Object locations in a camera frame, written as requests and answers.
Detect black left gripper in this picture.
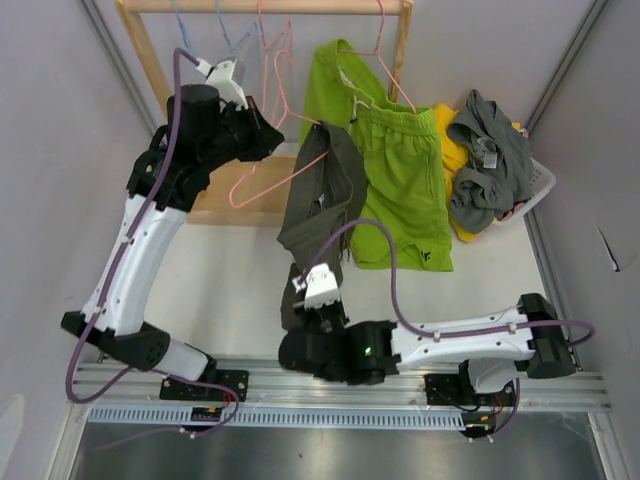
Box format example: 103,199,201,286
200,95,283,172

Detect dark olive shorts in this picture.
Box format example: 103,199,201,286
277,123,367,331

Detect light blue wire hanger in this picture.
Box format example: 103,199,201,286
171,0,193,53
215,0,258,59

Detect lime green shorts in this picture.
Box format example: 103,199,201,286
303,39,453,272

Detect yellow shorts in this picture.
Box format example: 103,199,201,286
433,103,533,243

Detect grey shorts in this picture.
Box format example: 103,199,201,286
446,89,534,234

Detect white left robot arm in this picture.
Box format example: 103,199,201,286
61,84,284,400

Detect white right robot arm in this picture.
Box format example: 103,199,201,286
278,293,577,405

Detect wooden clothes rack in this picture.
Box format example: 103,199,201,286
115,1,413,227

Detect white plastic basket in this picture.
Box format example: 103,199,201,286
496,158,556,226

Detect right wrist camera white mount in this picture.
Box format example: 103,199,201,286
291,263,341,310

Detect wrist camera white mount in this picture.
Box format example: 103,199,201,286
196,57,249,109
291,263,341,310

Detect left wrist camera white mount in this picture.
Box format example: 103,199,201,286
196,57,249,109

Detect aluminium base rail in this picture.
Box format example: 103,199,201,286
65,352,613,414

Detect slotted cable duct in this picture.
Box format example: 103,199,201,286
88,405,465,431

